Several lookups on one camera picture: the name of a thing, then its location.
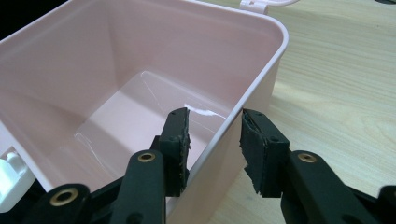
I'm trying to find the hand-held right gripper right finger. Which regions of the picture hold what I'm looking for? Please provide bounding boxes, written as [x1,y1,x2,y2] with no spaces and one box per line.
[238,108,291,199]

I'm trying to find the pink storage box white handle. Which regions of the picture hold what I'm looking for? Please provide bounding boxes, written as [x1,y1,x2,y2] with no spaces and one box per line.
[0,0,300,224]

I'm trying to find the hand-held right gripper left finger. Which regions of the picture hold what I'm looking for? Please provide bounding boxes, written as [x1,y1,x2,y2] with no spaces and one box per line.
[150,106,192,199]

